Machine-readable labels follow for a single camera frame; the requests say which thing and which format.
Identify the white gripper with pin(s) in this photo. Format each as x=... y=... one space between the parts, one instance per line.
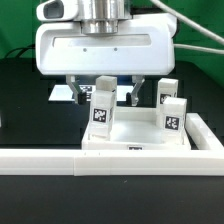
x=102 y=37

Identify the white square tabletop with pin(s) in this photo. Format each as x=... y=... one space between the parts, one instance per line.
x=134 y=128

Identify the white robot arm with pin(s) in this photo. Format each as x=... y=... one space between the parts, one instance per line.
x=103 y=37

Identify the white sheet with AprilTags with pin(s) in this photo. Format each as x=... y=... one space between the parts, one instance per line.
x=65 y=94

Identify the white L-shaped obstacle fence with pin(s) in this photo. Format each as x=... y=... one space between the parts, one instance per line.
x=168 y=161

